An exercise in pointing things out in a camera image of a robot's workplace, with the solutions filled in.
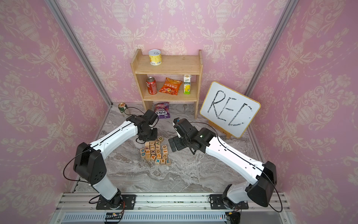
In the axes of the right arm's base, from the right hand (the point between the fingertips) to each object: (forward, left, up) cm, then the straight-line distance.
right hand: (178, 140), depth 74 cm
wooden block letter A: (0, +17, -18) cm, 25 cm away
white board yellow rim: (+21, -37, -3) cm, 42 cm away
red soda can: (+36, +16, +10) cm, 40 cm away
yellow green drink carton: (+36, -7, +9) cm, 38 cm away
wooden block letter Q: (+3, +24, -18) cm, 30 cm away
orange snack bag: (+41, +4, +5) cm, 41 cm away
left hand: (+7, +15, -10) cm, 19 cm away
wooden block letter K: (-3, +14, -19) cm, 24 cm away
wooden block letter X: (+3, +17, -18) cm, 25 cm away
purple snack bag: (+39, +13, -17) cm, 45 cm away
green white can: (+37, +43, -10) cm, 58 cm away
